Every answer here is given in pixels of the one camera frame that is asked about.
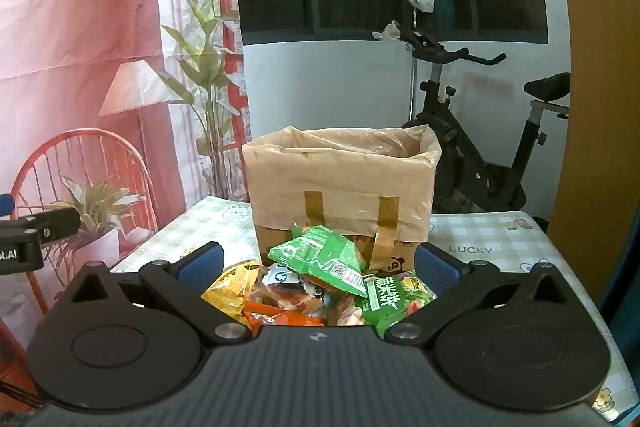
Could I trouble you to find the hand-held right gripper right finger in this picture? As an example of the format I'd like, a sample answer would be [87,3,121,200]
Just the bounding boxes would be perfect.
[382,243,577,346]

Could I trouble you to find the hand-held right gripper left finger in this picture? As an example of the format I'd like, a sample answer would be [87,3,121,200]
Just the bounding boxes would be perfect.
[61,242,251,346]

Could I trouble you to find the green cracker packet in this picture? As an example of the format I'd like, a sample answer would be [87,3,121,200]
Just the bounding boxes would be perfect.
[357,274,438,339]

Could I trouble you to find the yellow snack packet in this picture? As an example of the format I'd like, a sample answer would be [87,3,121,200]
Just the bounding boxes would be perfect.
[201,261,266,324]

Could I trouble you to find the orange snack packet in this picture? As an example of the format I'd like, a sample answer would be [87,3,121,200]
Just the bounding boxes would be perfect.
[242,299,327,334]

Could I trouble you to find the clear bread packet blue print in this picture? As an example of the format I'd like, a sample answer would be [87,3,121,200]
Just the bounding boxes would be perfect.
[255,264,362,327]

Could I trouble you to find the wooden board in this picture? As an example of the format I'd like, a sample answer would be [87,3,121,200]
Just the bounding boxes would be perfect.
[546,0,640,308]

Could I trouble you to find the printed backdrop cloth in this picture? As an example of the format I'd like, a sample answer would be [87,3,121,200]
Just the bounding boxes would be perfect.
[0,0,252,344]

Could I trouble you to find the checked tablecloth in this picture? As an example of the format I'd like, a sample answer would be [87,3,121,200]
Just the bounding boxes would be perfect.
[110,196,640,426]

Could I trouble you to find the black exercise bike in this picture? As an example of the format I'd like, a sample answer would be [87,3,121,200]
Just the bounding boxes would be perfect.
[372,22,572,214]

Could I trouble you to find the green snack packet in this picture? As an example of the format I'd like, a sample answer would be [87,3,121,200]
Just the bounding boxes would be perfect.
[267,224,371,299]

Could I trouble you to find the plastic-lined cardboard box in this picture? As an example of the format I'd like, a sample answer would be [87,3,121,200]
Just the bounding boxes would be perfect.
[241,125,443,279]

